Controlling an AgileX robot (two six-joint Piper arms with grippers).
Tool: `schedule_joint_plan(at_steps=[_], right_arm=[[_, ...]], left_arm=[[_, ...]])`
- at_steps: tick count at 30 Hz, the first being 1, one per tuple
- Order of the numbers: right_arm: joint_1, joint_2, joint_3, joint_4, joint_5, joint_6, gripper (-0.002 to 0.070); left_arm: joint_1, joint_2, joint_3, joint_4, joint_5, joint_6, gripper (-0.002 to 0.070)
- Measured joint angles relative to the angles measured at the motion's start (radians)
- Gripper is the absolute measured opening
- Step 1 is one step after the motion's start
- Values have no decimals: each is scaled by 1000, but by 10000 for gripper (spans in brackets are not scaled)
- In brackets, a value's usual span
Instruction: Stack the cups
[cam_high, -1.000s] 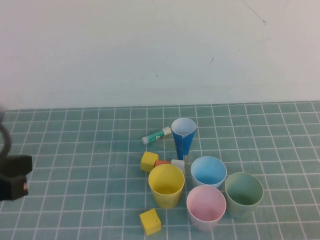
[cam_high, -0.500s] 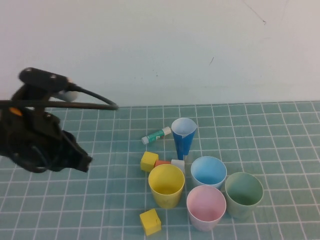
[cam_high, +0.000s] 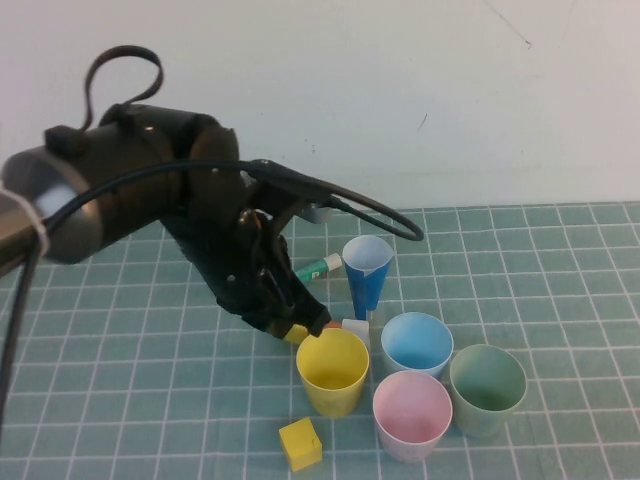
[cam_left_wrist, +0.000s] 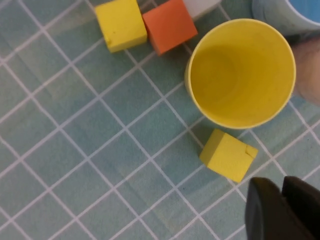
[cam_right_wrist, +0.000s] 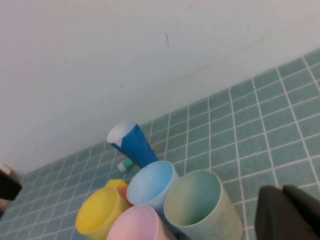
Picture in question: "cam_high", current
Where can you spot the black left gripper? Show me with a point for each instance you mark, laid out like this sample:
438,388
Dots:
235,260

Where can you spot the yellow plastic cup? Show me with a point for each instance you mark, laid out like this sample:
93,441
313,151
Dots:
330,400

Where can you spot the blue plastic cup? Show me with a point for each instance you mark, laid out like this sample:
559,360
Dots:
415,345

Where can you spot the green plastic cup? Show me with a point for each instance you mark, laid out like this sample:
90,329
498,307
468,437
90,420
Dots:
480,425

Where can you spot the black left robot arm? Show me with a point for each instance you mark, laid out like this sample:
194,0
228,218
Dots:
140,140

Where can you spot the yellow foam cube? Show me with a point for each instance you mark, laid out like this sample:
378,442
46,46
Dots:
300,445
296,334

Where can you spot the green white glue stick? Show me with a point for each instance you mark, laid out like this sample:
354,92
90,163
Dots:
320,267

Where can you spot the pale blue foam cube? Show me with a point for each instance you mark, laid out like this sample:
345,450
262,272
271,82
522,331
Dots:
357,329

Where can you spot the blue paper cone cup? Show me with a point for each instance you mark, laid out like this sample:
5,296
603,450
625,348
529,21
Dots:
367,292

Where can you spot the pink plastic cup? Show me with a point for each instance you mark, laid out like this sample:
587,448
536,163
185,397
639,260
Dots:
410,407

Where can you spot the green checked tablecloth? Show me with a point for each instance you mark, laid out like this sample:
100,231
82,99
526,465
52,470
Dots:
125,375

